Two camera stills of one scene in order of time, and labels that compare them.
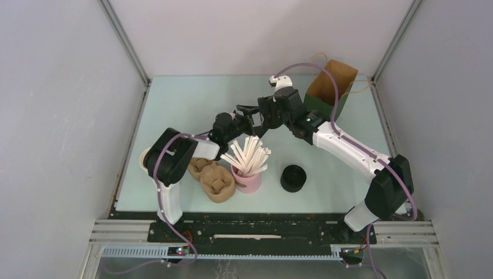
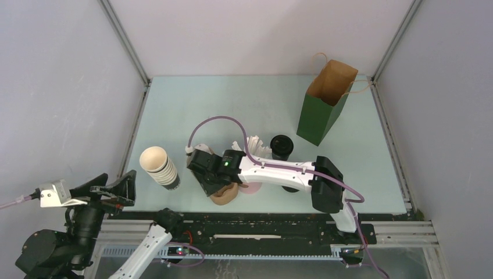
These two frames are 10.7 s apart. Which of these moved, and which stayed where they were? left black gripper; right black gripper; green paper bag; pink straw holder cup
Moved: right black gripper; left black gripper
Stayed: pink straw holder cup; green paper bag
